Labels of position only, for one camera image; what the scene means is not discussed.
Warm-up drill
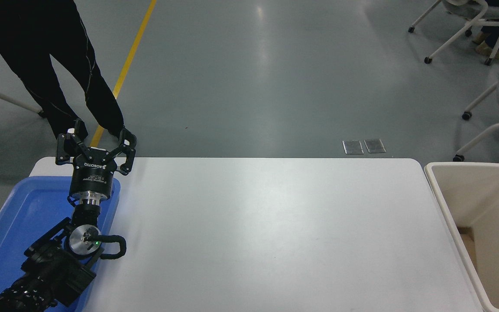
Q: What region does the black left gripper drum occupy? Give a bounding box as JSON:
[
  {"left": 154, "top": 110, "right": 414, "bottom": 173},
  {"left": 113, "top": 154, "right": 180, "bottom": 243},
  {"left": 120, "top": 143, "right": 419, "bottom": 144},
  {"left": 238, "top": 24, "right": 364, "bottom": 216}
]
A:
[{"left": 68, "top": 146, "right": 118, "bottom": 201}]

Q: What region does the large pale plastic bin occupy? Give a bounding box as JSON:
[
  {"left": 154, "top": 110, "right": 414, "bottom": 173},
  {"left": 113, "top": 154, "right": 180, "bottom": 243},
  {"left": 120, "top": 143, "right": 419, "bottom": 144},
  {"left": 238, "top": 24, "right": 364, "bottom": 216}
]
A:
[{"left": 424, "top": 162, "right": 499, "bottom": 312}]

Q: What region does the brown cardboard piece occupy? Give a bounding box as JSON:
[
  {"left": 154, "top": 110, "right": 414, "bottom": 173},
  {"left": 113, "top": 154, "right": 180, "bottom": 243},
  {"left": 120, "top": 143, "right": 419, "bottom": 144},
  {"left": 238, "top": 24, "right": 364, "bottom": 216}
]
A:
[{"left": 457, "top": 226, "right": 478, "bottom": 267}]

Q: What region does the blue plastic tray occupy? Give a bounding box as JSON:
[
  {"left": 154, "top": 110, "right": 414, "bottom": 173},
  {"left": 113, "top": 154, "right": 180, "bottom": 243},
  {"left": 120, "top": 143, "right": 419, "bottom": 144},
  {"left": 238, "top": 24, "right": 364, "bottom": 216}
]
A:
[{"left": 0, "top": 175, "right": 121, "bottom": 312}]

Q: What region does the standing person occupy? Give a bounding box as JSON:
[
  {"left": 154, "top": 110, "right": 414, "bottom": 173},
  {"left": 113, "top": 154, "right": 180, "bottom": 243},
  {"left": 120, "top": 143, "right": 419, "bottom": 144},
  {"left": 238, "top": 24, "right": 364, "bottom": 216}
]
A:
[{"left": 0, "top": 0, "right": 137, "bottom": 141}]

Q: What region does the silver floor plate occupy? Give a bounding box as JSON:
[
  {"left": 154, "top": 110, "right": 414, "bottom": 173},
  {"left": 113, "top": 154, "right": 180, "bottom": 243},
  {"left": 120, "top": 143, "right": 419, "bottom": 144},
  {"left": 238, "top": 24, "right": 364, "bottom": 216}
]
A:
[
  {"left": 364, "top": 139, "right": 386, "bottom": 154},
  {"left": 343, "top": 140, "right": 364, "bottom": 155}
]

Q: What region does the white frame wheeled chair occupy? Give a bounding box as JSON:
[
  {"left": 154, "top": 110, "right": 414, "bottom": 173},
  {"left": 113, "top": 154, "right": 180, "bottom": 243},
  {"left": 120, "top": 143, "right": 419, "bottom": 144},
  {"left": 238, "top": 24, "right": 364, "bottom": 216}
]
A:
[{"left": 408, "top": 0, "right": 499, "bottom": 66}]

